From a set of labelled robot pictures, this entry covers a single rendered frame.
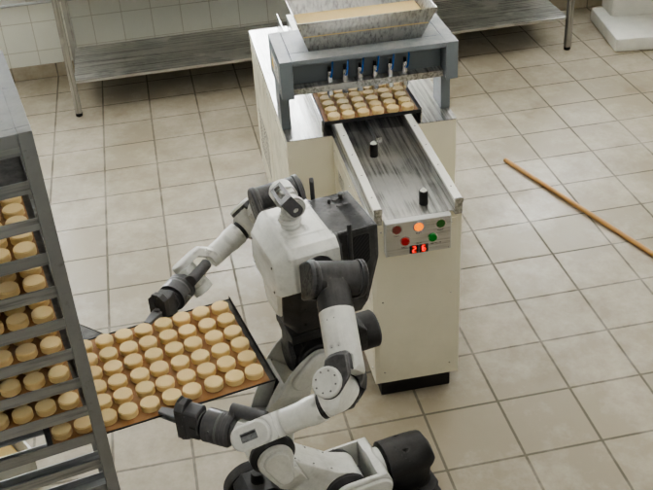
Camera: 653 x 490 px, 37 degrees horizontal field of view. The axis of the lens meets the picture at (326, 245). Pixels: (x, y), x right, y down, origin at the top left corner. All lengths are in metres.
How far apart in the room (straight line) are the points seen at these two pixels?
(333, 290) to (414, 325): 1.37
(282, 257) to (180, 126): 3.69
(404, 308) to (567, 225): 1.55
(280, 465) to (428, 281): 1.02
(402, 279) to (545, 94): 2.97
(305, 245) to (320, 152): 1.56
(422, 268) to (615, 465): 0.99
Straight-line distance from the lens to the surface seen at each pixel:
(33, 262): 2.23
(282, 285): 2.56
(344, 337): 2.36
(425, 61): 4.08
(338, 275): 2.43
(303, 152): 4.04
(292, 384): 2.82
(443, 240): 3.52
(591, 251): 4.85
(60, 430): 2.58
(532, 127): 5.94
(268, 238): 2.60
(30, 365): 2.38
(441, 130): 4.14
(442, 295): 3.70
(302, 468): 3.10
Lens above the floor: 2.67
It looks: 33 degrees down
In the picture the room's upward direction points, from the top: 4 degrees counter-clockwise
